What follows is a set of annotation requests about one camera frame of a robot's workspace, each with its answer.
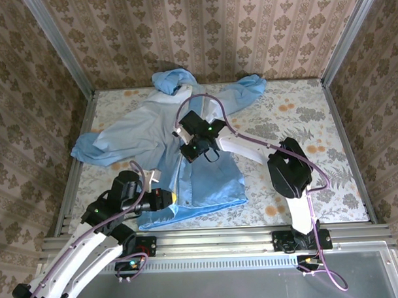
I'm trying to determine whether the light blue zip jacket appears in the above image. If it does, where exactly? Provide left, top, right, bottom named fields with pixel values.
left=67, top=64, right=273, bottom=235

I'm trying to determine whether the small connector board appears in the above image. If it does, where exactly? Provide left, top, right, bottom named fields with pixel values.
left=113, top=257, right=149, bottom=280
left=294, top=254, right=322, bottom=274

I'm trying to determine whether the grey metal panel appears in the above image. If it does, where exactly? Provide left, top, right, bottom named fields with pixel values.
left=35, top=246, right=398, bottom=298

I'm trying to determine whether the floral patterned tablecloth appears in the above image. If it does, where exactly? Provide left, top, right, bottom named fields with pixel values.
left=65, top=77, right=370, bottom=233

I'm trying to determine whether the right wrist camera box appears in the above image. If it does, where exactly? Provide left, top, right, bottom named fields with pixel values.
left=172, top=127, right=193, bottom=142

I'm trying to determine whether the short black cable loop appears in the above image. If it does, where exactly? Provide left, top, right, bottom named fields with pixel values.
left=203, top=147, right=220, bottom=164

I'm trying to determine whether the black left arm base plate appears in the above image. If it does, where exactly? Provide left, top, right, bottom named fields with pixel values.
left=135, top=235, right=158, bottom=257

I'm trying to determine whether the aluminium table side rail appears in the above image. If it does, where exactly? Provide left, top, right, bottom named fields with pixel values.
left=48, top=90, right=102, bottom=239
left=320, top=77, right=380, bottom=226

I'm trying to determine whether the aluminium front rail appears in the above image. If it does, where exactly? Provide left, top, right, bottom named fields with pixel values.
left=41, top=222, right=397, bottom=263

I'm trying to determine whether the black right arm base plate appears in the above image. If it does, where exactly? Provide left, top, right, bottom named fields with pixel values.
left=270, top=228, right=333, bottom=253

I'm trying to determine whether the aluminium frame post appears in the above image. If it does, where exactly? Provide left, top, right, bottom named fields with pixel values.
left=20, top=0, right=96, bottom=99
left=317, top=0, right=381, bottom=87

